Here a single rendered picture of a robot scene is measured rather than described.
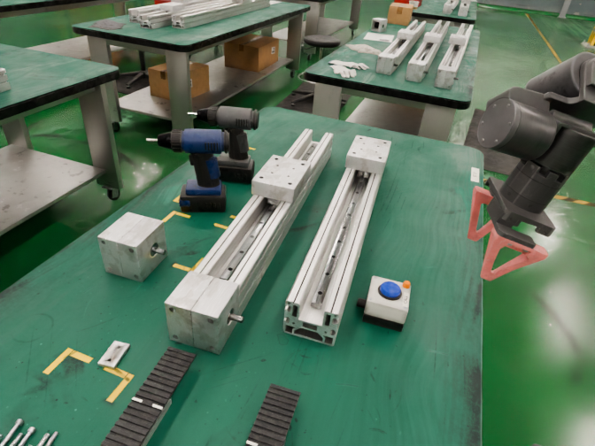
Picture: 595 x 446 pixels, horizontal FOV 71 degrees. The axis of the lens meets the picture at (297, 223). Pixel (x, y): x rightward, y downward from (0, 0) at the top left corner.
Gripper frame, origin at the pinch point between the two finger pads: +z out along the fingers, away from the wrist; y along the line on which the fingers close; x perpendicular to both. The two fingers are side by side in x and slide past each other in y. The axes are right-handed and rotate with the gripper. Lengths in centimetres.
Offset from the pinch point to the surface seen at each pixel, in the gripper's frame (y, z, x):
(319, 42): -357, 40, -58
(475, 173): -89, 17, 28
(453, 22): -501, -11, 69
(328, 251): -26.3, 26.9, -15.7
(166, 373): 11, 35, -36
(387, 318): -10.9, 25.9, -1.8
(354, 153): -63, 16, -16
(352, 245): -24.6, 21.9, -11.7
